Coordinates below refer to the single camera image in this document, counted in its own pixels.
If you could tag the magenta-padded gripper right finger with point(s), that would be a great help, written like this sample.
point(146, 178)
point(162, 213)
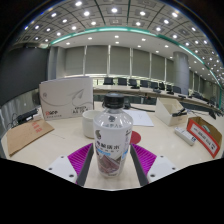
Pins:
point(145, 158)

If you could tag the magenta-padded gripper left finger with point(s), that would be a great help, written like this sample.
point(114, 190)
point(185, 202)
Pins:
point(80, 158)

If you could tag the clear black-capped water bottle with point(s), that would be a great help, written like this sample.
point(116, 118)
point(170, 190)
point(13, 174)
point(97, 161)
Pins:
point(111, 133)

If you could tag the white ceramic cup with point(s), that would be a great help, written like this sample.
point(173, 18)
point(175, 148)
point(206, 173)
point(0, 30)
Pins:
point(88, 125)

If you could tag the white printed paper sheet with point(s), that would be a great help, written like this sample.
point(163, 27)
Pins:
point(141, 118)

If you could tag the open beige cardboard box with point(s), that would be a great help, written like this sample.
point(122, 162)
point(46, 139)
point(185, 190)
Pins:
point(166, 111)

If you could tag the black marker pen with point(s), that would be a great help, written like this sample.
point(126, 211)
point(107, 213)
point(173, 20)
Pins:
point(180, 112)

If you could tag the brown paper envelope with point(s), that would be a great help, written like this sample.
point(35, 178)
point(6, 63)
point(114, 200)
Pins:
point(26, 135)

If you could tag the red-edged cardboard tray box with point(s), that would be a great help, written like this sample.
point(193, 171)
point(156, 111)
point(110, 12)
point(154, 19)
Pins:
point(200, 133)

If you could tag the white copy paper carton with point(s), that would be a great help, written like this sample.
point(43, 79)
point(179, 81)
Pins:
point(66, 96)

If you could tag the long curved conference desk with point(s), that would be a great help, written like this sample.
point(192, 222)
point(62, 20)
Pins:
point(146, 90)

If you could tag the black power adapter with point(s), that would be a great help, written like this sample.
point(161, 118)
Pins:
point(26, 116)

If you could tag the recessed ceiling lights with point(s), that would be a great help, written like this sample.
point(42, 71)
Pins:
point(114, 10)

